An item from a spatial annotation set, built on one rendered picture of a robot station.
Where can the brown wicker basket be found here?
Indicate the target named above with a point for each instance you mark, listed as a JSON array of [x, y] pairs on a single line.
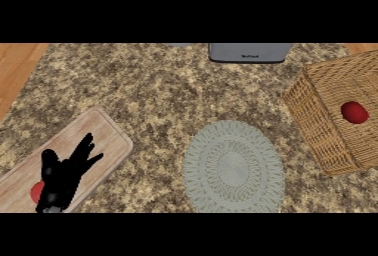
[[330, 113]]

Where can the round grey woven placemat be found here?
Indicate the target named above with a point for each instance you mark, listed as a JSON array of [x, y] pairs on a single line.
[[234, 166]]

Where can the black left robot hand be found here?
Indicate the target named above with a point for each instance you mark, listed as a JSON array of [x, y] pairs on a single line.
[[60, 176]]

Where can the grey appliance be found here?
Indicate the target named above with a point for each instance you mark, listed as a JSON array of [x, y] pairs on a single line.
[[250, 52]]

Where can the red round fruit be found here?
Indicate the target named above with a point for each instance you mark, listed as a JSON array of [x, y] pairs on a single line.
[[36, 194]]

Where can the pale wooden cutting board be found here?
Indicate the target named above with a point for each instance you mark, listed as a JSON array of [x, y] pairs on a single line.
[[98, 133]]

